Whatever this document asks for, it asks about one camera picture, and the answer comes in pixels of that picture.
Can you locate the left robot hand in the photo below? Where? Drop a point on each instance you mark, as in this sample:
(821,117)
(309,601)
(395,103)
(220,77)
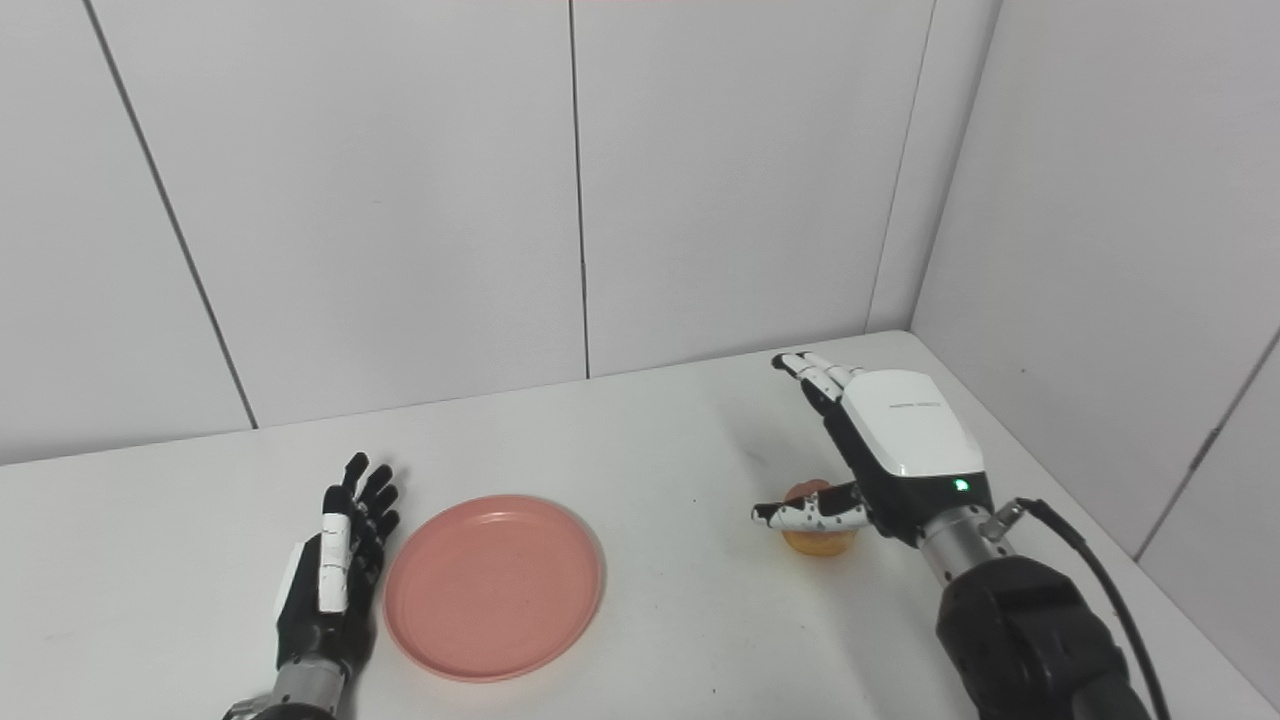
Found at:
(335,570)

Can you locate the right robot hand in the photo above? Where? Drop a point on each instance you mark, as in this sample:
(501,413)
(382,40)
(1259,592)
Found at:
(890,450)

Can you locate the pink round plate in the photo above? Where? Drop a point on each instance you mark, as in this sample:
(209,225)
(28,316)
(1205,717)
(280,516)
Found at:
(494,588)

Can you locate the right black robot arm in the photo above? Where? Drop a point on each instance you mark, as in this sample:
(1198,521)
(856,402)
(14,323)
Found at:
(1020,630)

